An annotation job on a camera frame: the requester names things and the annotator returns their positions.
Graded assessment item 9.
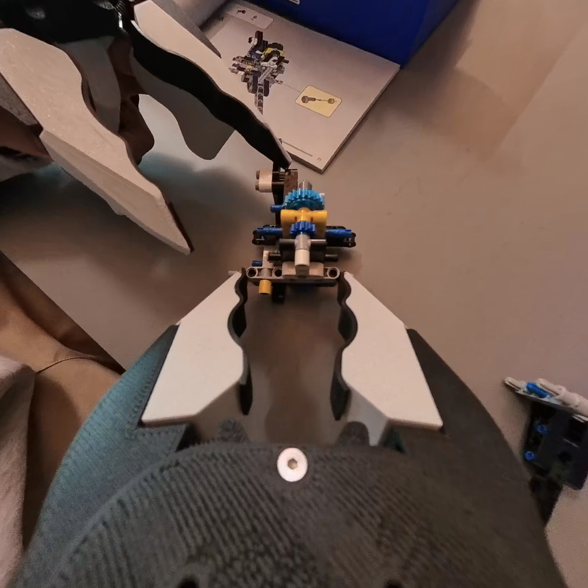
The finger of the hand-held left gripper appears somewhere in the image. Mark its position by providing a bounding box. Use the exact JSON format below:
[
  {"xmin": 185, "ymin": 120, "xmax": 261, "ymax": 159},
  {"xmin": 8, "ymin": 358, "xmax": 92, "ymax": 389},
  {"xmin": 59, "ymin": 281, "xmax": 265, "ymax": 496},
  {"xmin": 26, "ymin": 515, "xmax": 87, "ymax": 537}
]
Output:
[
  {"xmin": 0, "ymin": 28, "xmax": 194, "ymax": 256},
  {"xmin": 130, "ymin": 0, "xmax": 293, "ymax": 169}
]

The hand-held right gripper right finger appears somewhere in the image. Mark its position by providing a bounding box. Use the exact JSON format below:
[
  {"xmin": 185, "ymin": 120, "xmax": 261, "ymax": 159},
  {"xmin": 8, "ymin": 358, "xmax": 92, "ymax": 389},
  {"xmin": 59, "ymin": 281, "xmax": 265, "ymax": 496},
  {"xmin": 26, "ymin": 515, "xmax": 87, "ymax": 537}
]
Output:
[{"xmin": 330, "ymin": 271, "xmax": 444, "ymax": 445}]

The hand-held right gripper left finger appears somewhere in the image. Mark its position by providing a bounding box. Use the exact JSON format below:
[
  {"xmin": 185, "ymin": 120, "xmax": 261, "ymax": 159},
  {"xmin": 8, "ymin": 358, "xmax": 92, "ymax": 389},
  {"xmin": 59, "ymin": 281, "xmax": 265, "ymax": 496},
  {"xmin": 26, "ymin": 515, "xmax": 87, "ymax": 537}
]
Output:
[{"xmin": 141, "ymin": 271, "xmax": 253, "ymax": 429}]

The lego gear assembly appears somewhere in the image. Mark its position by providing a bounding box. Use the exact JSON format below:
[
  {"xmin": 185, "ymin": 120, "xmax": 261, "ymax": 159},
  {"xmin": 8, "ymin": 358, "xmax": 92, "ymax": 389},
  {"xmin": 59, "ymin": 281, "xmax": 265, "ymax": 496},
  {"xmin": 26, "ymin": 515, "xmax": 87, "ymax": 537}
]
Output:
[{"xmin": 245, "ymin": 167, "xmax": 358, "ymax": 305}]

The lego instruction booklet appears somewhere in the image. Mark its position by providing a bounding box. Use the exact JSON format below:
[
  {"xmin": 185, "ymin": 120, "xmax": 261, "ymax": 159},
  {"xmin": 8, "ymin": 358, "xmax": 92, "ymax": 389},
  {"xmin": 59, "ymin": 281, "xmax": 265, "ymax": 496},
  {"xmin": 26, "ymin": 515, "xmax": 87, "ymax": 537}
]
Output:
[{"xmin": 201, "ymin": 0, "xmax": 401, "ymax": 175}]

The blue cardboard box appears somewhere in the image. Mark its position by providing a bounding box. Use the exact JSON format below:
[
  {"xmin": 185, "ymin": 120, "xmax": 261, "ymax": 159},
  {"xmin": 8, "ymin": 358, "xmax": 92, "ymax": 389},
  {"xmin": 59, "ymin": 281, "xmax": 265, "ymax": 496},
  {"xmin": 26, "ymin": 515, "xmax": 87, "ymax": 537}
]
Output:
[{"xmin": 255, "ymin": 0, "xmax": 461, "ymax": 66}]

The black lego frame assembly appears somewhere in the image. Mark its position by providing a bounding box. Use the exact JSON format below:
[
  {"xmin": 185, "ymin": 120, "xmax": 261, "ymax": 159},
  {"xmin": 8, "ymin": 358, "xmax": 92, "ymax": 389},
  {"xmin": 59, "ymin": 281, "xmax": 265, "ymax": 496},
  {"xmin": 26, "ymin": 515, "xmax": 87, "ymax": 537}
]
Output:
[{"xmin": 504, "ymin": 376, "xmax": 588, "ymax": 522}]

